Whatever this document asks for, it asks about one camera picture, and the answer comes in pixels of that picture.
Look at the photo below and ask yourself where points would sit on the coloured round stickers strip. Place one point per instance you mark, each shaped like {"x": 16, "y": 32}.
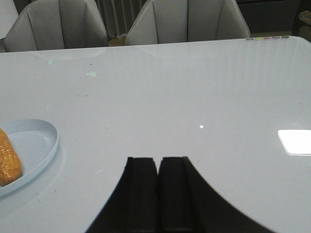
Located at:
{"x": 267, "y": 38}

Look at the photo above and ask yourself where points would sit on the dark armchair with cushion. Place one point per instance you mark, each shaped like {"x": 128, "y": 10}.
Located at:
{"x": 302, "y": 25}

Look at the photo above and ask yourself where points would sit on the light blue round plate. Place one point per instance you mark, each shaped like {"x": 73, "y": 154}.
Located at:
{"x": 35, "y": 141}

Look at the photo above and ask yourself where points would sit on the orange corn cob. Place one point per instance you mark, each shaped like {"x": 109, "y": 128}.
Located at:
{"x": 10, "y": 164}

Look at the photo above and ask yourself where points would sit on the grey folding partition curtain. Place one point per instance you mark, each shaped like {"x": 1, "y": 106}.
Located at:
{"x": 119, "y": 15}

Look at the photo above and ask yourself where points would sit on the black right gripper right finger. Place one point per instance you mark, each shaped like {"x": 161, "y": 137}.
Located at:
{"x": 188, "y": 204}

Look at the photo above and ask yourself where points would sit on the dark grey counter cabinet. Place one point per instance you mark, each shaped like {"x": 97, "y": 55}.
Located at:
{"x": 266, "y": 16}

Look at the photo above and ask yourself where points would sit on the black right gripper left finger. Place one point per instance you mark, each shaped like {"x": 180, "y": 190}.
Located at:
{"x": 132, "y": 207}

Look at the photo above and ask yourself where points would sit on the grey upholstered chair right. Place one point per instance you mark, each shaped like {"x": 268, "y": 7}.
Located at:
{"x": 177, "y": 21}

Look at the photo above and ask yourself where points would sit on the grey upholstered chair left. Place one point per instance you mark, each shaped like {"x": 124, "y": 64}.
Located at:
{"x": 57, "y": 25}

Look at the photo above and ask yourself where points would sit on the grey upholstered chair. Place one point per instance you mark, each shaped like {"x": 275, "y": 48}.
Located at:
{"x": 177, "y": 21}
{"x": 57, "y": 25}

